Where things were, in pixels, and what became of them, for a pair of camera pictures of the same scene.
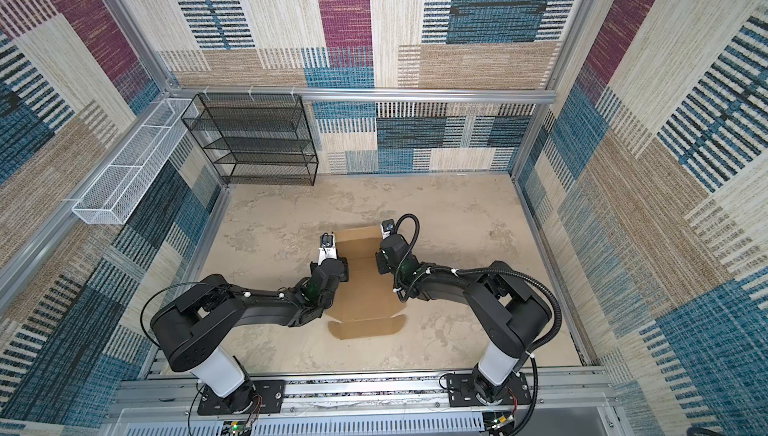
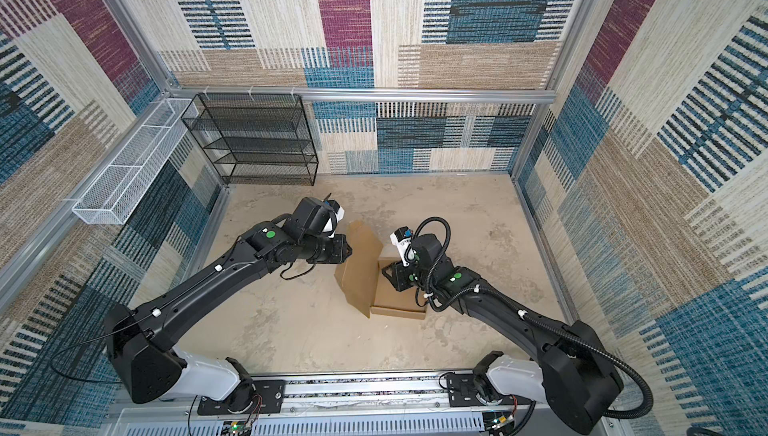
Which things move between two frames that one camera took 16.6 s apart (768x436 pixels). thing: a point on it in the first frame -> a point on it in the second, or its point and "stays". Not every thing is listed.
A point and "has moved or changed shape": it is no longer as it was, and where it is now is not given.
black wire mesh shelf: (255, 139) stays
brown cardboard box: (366, 304) has moved or changed shape
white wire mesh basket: (111, 197) stays
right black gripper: (381, 258) -> (398, 280)
